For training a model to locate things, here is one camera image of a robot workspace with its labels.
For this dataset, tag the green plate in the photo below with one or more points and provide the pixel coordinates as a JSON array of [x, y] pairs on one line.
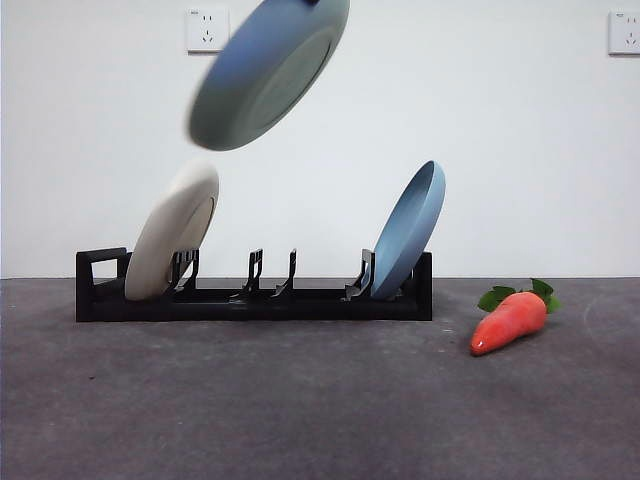
[[240, 85]]

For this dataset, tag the orange carrot with green leaves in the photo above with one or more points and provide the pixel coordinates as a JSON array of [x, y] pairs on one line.
[[510, 325]]

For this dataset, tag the blue plate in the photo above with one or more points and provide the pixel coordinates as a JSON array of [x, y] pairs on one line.
[[405, 240]]

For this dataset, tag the beige plate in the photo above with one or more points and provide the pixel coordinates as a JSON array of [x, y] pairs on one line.
[[165, 235]]

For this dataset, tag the black plate rack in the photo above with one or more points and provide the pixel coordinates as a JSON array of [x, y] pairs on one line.
[[250, 310]]

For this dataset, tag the white wall socket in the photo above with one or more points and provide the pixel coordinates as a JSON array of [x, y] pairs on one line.
[[625, 32], [207, 30]]

